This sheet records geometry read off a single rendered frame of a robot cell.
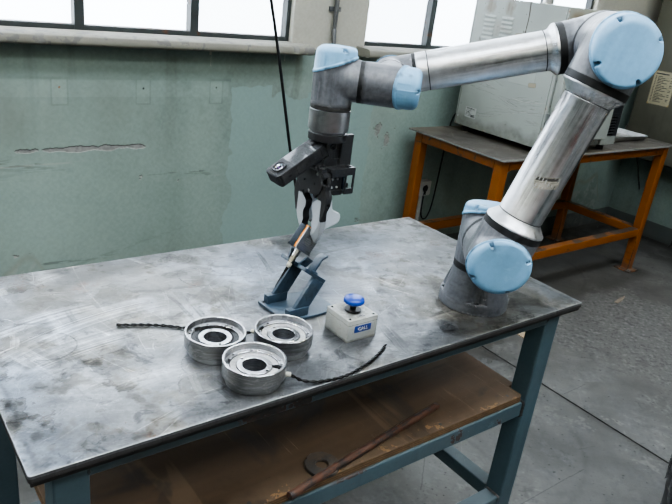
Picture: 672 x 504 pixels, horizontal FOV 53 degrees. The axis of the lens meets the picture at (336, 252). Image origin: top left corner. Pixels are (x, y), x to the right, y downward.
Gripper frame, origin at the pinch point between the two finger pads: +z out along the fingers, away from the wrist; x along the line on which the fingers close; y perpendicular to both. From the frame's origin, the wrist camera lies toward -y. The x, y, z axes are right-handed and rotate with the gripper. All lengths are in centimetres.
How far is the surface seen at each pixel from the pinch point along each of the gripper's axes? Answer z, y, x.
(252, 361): 13.7, -21.6, -15.7
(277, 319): 12.8, -10.6, -6.9
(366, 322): 12.4, 3.3, -16.1
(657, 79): -12, 364, 109
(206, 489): 41, -27, -12
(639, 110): 9, 364, 115
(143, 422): 16.0, -42.2, -18.9
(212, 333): 13.5, -23.0, -4.9
